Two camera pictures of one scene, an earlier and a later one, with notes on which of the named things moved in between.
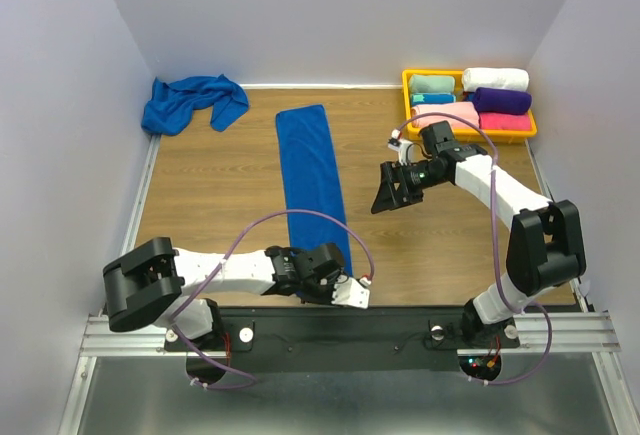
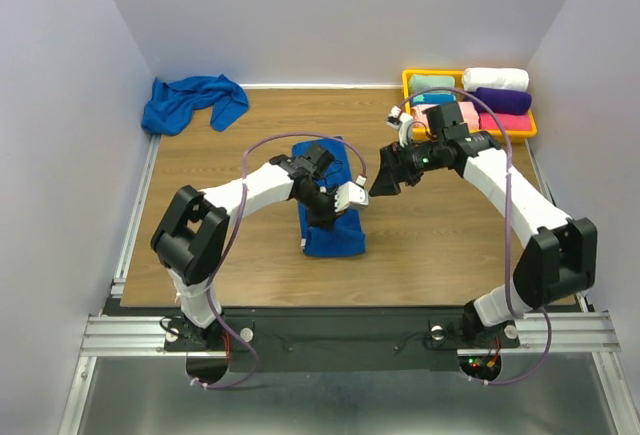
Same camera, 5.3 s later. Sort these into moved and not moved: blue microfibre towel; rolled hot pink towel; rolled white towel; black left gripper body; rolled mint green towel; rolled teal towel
Moved: blue microfibre towel; black left gripper body
Not moved: rolled teal towel; rolled hot pink towel; rolled mint green towel; rolled white towel
